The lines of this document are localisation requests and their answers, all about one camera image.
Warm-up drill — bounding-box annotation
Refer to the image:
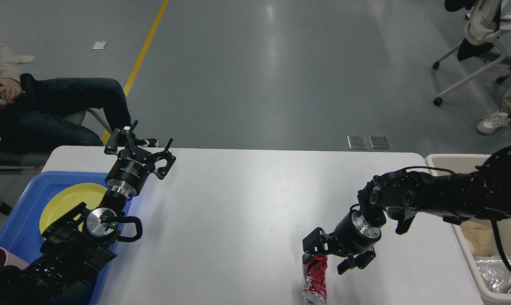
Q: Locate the grey chair under person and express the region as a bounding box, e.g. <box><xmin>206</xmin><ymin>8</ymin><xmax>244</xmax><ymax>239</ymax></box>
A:
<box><xmin>0</xmin><ymin>55</ymin><xmax>112</xmax><ymax>216</ymax></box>

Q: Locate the aluminium foil tray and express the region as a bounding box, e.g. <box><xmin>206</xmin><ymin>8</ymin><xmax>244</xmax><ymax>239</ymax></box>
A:
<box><xmin>473</xmin><ymin>255</ymin><xmax>511</xmax><ymax>294</ymax></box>

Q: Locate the seated person in jeans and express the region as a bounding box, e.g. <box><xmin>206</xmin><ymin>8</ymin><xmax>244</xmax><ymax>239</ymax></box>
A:
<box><xmin>0</xmin><ymin>35</ymin><xmax>159</xmax><ymax>149</ymax></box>

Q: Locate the metal floor plate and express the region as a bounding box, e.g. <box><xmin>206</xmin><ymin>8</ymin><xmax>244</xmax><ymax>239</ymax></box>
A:
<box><xmin>348</xmin><ymin>136</ymin><xmax>368</xmax><ymax>150</ymax></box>
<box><xmin>369</xmin><ymin>136</ymin><xmax>389</xmax><ymax>150</ymax></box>

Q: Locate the brown paper bag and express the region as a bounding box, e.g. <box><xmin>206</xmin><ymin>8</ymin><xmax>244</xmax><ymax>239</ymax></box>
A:
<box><xmin>460</xmin><ymin>221</ymin><xmax>494</xmax><ymax>257</ymax></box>

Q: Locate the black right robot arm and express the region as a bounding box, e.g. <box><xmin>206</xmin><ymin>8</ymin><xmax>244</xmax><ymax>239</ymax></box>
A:
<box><xmin>302</xmin><ymin>146</ymin><xmax>511</xmax><ymax>275</ymax></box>

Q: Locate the person's bare hand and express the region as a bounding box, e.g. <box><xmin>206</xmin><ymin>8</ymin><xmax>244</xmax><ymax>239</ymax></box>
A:
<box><xmin>0</xmin><ymin>78</ymin><xmax>25</xmax><ymax>110</ymax></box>

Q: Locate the beige plastic bin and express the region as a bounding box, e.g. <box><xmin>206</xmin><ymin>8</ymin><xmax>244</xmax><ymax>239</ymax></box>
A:
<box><xmin>425</xmin><ymin>154</ymin><xmax>511</xmax><ymax>305</ymax></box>

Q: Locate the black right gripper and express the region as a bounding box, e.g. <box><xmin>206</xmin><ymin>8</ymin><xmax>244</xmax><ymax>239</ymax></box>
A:
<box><xmin>302</xmin><ymin>210</ymin><xmax>381</xmax><ymax>275</ymax></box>

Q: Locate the blue plastic tray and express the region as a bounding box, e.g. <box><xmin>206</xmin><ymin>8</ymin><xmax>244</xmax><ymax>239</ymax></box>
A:
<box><xmin>0</xmin><ymin>170</ymin><xmax>136</xmax><ymax>305</ymax></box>

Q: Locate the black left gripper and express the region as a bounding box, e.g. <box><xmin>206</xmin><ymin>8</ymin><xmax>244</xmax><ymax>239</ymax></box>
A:
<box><xmin>103</xmin><ymin>119</ymin><xmax>176</xmax><ymax>197</ymax></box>

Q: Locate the yellow plastic plate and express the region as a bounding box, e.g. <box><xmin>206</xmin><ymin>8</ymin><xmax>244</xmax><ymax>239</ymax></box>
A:
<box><xmin>39</xmin><ymin>182</ymin><xmax>107</xmax><ymax>233</ymax></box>

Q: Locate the white office chair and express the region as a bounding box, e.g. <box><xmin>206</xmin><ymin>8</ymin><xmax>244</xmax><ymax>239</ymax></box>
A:
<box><xmin>432</xmin><ymin>0</ymin><xmax>511</xmax><ymax>106</ymax></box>

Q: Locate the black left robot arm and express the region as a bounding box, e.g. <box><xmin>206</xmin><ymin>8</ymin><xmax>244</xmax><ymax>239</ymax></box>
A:
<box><xmin>0</xmin><ymin>120</ymin><xmax>176</xmax><ymax>305</ymax></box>

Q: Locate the crushed red soda can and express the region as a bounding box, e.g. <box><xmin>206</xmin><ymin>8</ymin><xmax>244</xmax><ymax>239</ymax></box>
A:
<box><xmin>301</xmin><ymin>255</ymin><xmax>328</xmax><ymax>305</ymax></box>

